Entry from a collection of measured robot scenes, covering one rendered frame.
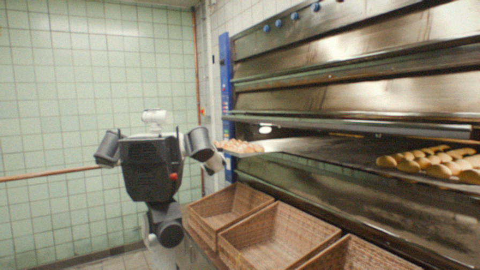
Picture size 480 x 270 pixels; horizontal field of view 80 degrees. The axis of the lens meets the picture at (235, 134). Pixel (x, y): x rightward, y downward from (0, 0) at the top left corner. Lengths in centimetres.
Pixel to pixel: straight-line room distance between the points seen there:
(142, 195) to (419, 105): 120
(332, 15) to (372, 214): 101
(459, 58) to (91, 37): 285
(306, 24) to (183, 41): 183
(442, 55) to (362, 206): 75
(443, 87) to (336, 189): 73
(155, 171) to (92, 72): 201
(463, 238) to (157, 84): 277
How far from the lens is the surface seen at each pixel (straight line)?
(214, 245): 201
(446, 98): 129
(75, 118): 313
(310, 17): 181
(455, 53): 129
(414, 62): 136
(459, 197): 132
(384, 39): 144
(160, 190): 132
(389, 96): 141
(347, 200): 163
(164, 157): 125
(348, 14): 161
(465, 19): 130
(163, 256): 159
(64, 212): 329
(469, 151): 203
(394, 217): 149
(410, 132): 119
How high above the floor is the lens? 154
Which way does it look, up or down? 6 degrees down
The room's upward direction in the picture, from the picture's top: 2 degrees counter-clockwise
